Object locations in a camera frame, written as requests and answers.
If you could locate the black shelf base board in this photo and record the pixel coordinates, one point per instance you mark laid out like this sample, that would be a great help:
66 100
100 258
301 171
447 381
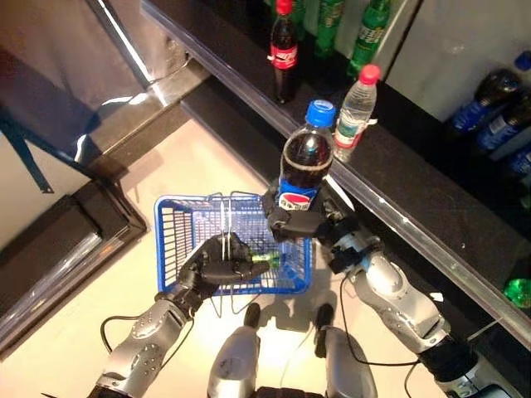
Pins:
232 124

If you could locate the black side shelf base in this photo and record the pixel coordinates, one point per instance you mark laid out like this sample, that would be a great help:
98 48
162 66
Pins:
50 265

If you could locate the green bottle yellow cap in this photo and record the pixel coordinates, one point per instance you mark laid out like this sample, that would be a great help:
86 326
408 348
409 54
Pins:
518 292

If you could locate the dark robot pelvis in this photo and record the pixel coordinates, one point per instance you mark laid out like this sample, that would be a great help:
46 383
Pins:
290 393

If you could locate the black shelf board clear rail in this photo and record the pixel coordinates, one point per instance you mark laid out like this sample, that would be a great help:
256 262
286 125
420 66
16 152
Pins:
415 174

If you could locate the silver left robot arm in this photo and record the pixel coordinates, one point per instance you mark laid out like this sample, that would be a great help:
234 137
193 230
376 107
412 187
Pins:
141 352

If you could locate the silver left robot leg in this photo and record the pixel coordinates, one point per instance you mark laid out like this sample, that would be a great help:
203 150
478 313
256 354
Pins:
234 360

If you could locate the glossy grey side shelf board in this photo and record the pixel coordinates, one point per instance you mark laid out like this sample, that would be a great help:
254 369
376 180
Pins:
62 62

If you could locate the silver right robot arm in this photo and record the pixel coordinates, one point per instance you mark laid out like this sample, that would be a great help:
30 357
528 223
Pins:
394 290

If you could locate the silver right robot leg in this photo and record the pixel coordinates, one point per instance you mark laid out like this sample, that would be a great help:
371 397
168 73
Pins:
348 365

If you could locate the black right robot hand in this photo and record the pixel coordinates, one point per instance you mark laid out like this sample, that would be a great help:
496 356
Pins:
294 228

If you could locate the clear water bottle red cap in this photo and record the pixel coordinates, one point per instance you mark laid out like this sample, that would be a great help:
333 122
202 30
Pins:
357 108

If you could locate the Coca-Cola bottle red cap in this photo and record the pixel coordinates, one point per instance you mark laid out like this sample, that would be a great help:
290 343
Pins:
284 54

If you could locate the green soda bottle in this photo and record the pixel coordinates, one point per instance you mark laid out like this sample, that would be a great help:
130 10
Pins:
299 20
267 260
369 37
329 25

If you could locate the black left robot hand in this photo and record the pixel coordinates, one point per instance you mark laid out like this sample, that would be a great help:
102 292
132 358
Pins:
224 265

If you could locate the blue plastic shopping basket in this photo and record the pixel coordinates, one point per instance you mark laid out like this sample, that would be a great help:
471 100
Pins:
174 232

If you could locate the silver robot leg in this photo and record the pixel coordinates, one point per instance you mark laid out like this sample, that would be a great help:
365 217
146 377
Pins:
234 360
348 365

